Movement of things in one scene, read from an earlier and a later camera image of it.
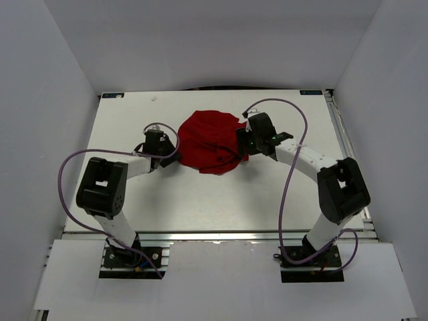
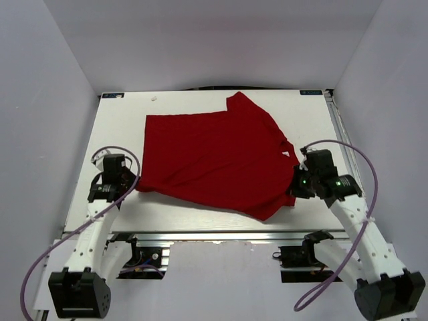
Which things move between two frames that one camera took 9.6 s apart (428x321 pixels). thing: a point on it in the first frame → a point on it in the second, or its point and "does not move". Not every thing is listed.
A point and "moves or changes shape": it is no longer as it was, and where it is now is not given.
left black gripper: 168,144 → 132,178
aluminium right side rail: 348,152 does not move
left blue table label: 113,95 does not move
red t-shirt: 208,140 moves or changes shape
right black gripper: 243,136 → 295,190
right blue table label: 311,92 does not move
